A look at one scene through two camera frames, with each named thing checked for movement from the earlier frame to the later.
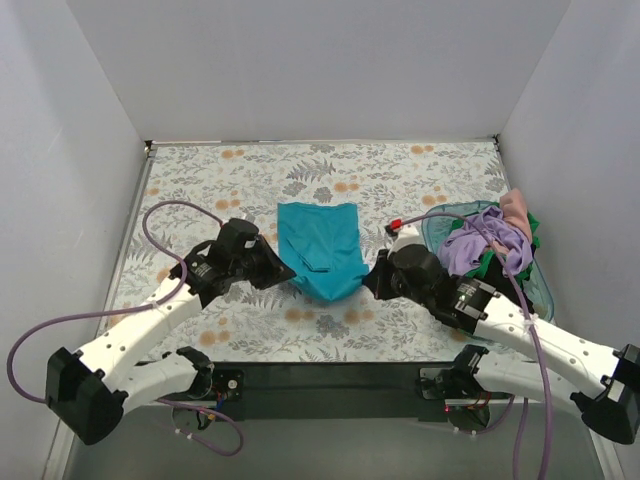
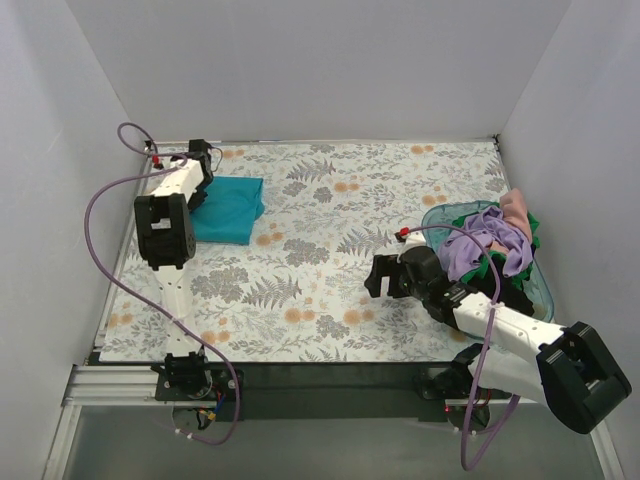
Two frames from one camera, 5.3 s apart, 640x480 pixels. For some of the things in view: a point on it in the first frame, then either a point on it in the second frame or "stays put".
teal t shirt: [321, 245] to [229, 212]
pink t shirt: [515, 214] stays put
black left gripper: [265, 261] to [198, 198]
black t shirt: [497, 278] stays put
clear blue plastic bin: [441, 218] stays put
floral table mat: [188, 191] stays put
